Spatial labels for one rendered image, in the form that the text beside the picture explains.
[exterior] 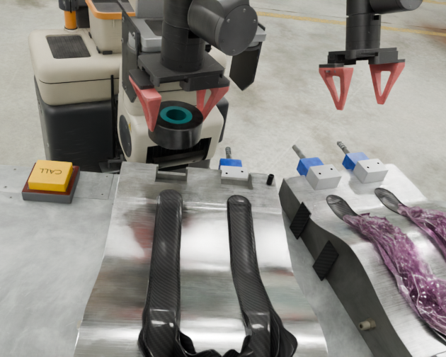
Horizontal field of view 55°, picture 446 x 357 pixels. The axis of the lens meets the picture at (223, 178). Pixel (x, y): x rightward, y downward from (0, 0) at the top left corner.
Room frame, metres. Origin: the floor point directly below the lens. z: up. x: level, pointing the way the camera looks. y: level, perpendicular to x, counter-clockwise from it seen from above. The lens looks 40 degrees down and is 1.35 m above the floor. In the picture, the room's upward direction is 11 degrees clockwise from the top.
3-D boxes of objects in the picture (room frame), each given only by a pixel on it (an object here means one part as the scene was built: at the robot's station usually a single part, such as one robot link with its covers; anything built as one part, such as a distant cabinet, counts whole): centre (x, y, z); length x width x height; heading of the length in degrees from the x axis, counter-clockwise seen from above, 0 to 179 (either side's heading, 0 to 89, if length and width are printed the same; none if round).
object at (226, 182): (0.55, -0.02, 0.87); 0.05 x 0.05 x 0.04; 10
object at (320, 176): (0.68, -0.16, 0.86); 0.13 x 0.05 x 0.05; 27
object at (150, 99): (0.51, 0.11, 1.04); 0.07 x 0.07 x 0.09; 37
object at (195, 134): (0.53, 0.09, 0.99); 0.08 x 0.08 x 0.04
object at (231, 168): (0.66, -0.01, 0.83); 0.13 x 0.05 x 0.05; 11
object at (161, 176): (0.53, 0.08, 0.87); 0.05 x 0.05 x 0.04; 10
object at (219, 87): (0.55, 0.06, 1.04); 0.07 x 0.07 x 0.09; 37
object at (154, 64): (0.53, 0.08, 1.11); 0.10 x 0.07 x 0.07; 127
